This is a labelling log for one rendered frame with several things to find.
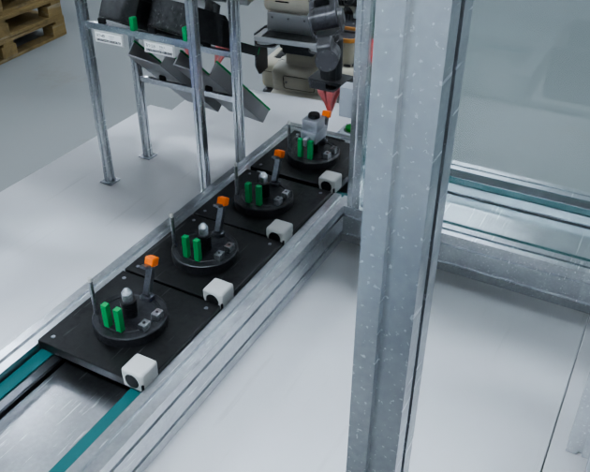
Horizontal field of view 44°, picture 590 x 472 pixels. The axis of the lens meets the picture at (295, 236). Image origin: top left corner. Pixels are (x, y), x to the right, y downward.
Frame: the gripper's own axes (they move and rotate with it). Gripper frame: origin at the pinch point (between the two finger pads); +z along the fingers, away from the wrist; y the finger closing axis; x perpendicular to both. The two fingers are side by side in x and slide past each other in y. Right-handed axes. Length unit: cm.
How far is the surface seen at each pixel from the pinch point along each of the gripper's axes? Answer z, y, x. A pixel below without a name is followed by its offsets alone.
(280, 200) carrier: 6.0, 5.8, -37.6
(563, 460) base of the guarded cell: 20, 78, -69
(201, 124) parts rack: -5.2, -18.9, -31.6
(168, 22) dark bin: -26.4, -30.4, -25.7
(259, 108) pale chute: 2.9, -20.3, -2.5
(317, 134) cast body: 1.4, 2.4, -11.9
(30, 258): 20, -45, -69
